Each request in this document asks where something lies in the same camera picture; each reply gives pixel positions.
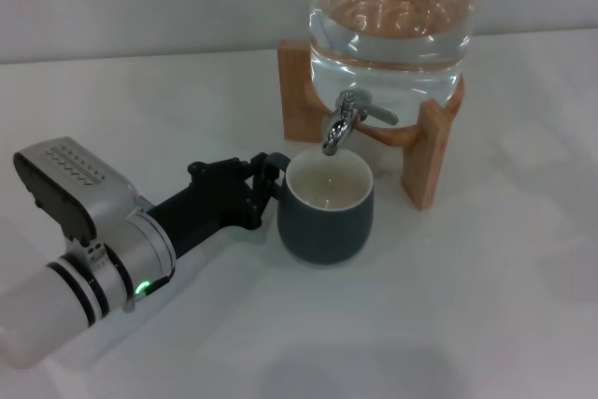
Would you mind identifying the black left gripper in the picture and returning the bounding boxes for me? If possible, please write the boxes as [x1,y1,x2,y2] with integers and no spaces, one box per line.
[149,151,281,260]

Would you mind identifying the dark teal ceramic mug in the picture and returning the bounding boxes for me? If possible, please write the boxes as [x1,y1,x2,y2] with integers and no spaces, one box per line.
[264,149,376,265]

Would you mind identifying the chrome faucet tap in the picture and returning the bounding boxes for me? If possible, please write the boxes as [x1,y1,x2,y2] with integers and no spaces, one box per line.
[320,89,400,157]

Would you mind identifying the wooden dispenser stand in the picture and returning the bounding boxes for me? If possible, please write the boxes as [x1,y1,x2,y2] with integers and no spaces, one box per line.
[277,39,467,211]

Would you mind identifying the clear glass water dispenser jar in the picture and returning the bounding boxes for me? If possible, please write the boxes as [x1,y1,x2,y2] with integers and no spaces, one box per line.
[307,0,477,131]

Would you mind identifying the left arm connector cable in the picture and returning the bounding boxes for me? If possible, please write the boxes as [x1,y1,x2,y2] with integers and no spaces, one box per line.
[122,272,175,314]

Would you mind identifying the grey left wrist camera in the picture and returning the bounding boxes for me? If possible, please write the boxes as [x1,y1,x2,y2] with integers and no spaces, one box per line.
[12,136,140,242]

